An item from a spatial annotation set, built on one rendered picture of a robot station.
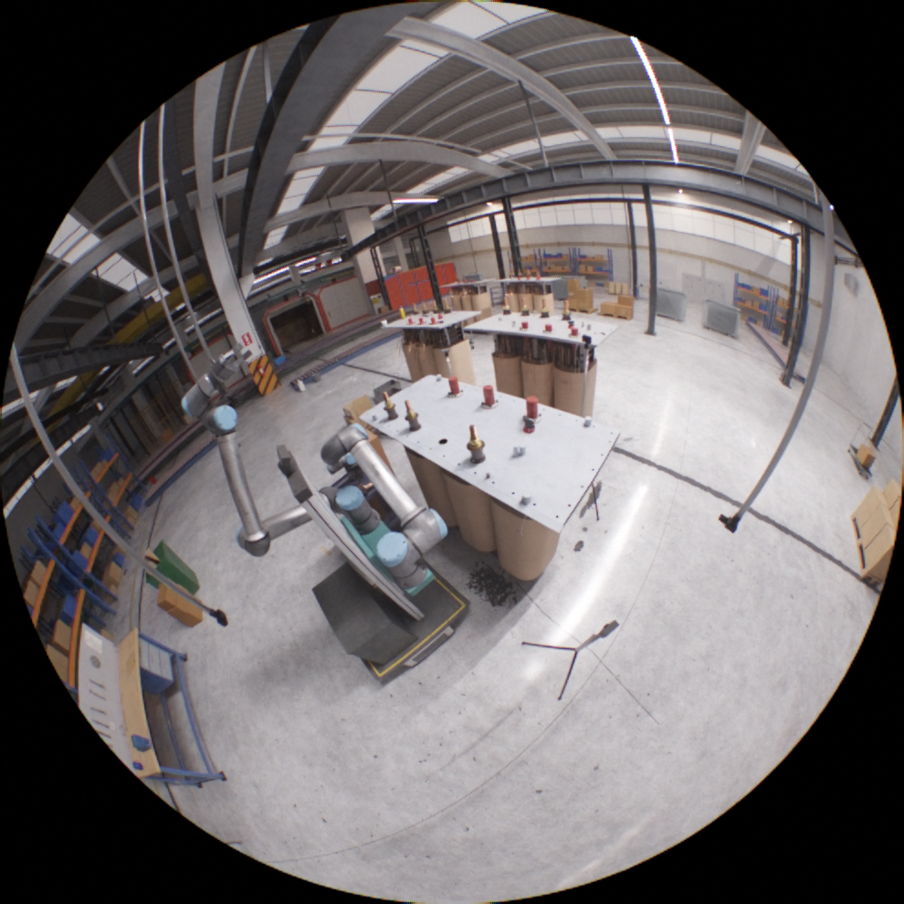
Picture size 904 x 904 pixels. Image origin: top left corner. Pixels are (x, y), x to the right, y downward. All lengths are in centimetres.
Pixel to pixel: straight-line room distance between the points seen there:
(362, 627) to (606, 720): 189
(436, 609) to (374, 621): 61
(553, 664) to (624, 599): 80
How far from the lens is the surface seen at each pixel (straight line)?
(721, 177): 910
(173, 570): 465
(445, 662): 234
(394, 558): 116
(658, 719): 261
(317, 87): 354
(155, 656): 437
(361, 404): 460
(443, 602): 211
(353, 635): 169
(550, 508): 115
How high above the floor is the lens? 228
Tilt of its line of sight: 39 degrees down
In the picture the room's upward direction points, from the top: 14 degrees counter-clockwise
